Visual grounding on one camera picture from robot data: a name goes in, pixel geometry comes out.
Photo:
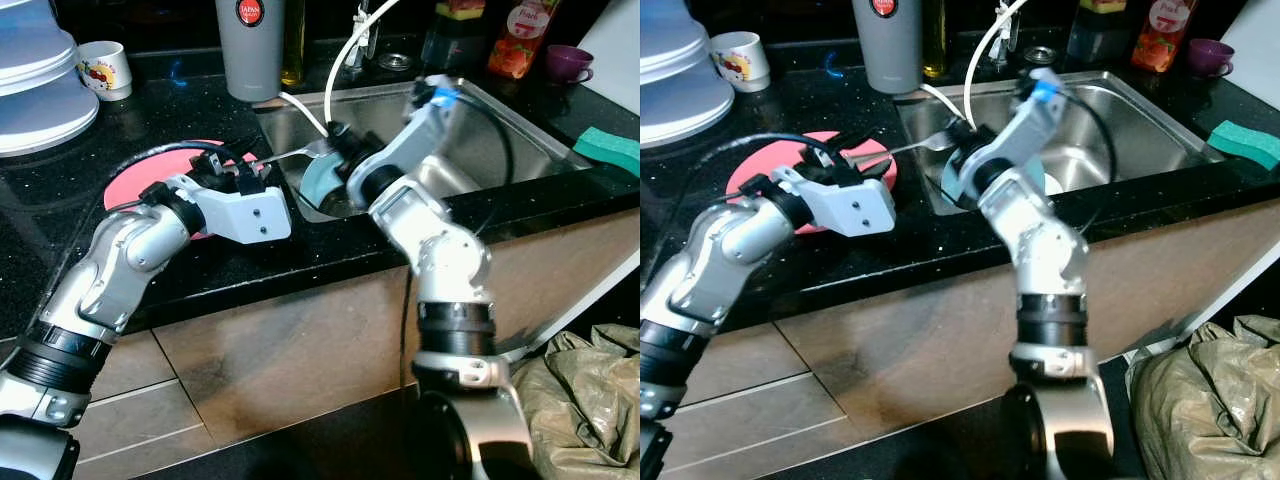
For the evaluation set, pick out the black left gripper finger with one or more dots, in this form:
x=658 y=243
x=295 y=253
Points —
x=258 y=175
x=845 y=143
x=867 y=164
x=232 y=153

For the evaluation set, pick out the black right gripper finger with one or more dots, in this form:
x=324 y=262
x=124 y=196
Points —
x=953 y=159
x=333 y=158
x=338 y=131
x=962 y=130

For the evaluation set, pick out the metal fork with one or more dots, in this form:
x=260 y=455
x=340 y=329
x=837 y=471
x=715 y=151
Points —
x=295 y=153
x=900 y=148

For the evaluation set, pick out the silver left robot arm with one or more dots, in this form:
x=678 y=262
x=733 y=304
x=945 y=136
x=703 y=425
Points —
x=730 y=250
x=120 y=260

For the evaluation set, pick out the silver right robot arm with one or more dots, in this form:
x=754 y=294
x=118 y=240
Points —
x=440 y=250
x=1045 y=250

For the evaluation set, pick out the teal plate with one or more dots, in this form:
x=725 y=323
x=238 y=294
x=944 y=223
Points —
x=320 y=180
x=952 y=185

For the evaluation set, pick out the round metal drain cap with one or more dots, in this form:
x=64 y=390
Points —
x=395 y=61
x=1040 y=54

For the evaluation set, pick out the yellow oil bottle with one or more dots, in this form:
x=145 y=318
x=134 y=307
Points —
x=934 y=40
x=294 y=50

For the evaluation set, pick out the grey canister with red logo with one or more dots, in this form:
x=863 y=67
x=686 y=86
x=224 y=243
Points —
x=888 y=55
x=250 y=60

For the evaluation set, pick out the chrome sink faucet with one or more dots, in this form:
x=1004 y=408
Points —
x=365 y=40
x=1008 y=30

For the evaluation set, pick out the white printed mug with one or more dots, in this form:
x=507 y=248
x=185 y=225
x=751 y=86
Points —
x=105 y=72
x=742 y=62

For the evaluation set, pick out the stainless steel sink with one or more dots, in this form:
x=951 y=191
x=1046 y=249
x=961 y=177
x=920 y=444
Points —
x=500 y=150
x=1140 y=140

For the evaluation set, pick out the dark plastic container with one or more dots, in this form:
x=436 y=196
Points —
x=1095 y=40
x=450 y=45

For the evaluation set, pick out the white tiered storage container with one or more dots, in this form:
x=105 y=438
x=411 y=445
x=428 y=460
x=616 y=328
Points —
x=680 y=100
x=40 y=100

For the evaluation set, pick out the red yellow green sponge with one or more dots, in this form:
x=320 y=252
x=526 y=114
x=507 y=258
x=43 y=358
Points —
x=1105 y=6
x=465 y=9

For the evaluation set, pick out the purple cup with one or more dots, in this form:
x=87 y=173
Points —
x=1208 y=55
x=565 y=62

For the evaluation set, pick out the olive plastic bag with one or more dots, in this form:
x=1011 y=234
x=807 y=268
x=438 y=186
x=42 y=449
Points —
x=580 y=400
x=1200 y=400

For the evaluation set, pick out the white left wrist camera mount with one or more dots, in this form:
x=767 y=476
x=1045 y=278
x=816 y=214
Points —
x=250 y=215
x=855 y=205

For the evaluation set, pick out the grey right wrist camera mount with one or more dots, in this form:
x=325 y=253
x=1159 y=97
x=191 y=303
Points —
x=1020 y=135
x=410 y=140

